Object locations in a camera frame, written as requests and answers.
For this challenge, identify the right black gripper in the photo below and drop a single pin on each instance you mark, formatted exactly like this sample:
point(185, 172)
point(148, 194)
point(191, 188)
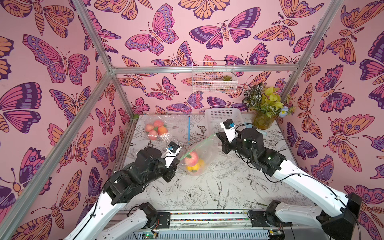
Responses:
point(224, 142)

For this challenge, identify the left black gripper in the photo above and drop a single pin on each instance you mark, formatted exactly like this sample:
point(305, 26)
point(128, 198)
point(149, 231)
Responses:
point(170, 170)

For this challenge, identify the pink peach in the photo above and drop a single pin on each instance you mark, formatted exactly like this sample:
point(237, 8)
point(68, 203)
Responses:
point(153, 135)
point(158, 123)
point(149, 127)
point(191, 159)

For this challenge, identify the orange-red peach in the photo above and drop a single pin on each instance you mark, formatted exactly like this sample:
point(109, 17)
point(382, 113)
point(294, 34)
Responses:
point(162, 130)

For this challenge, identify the clear blue-zipper zip-top bag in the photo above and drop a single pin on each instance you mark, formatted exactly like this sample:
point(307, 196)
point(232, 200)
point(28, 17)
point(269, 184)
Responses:
point(167, 127)

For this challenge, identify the clear green-zipper zip-top bag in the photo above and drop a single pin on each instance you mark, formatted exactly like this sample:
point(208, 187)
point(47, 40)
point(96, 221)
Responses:
point(207, 150)

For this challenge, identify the yellow peach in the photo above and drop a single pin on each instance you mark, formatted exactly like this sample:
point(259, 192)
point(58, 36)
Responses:
point(198, 166)

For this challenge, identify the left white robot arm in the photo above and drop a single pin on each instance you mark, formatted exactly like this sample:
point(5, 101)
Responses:
point(96, 219)

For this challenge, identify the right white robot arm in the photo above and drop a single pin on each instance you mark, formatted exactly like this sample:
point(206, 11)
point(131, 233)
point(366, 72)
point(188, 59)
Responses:
point(336, 213)

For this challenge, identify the light blue scoop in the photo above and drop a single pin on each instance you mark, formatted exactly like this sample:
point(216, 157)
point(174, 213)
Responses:
point(250, 125)

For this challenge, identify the potted artificial plant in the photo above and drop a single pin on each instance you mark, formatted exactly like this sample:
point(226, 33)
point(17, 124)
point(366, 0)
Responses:
point(266, 104)

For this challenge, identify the pink plastic basket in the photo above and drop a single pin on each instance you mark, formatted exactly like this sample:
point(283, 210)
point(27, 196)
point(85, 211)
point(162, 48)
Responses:
point(215, 116)

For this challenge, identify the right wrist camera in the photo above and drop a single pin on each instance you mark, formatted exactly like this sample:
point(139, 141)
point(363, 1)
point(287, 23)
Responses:
point(229, 128)

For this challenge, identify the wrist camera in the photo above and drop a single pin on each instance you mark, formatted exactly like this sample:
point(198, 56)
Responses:
point(172, 150)
point(229, 128)

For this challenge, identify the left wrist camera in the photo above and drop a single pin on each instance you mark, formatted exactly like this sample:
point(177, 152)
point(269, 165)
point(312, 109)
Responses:
point(172, 150)

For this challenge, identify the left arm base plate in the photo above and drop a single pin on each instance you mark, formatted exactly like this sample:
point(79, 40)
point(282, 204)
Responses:
point(160, 221)

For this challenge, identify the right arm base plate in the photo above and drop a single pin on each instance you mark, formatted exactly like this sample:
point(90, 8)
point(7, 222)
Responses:
point(261, 218)

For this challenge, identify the white wire wall basket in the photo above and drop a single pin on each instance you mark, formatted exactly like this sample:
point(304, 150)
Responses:
point(214, 79)

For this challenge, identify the aluminium frame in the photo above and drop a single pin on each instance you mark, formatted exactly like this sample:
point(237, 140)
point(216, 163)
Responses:
point(19, 67)

